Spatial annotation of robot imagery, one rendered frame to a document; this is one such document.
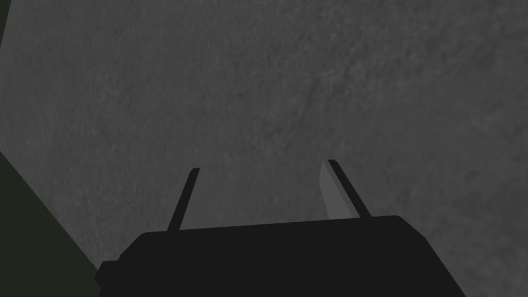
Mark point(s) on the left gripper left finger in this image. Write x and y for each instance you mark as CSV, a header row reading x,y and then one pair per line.
x,y
190,202

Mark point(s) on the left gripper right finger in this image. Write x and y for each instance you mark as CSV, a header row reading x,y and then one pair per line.
x,y
340,194

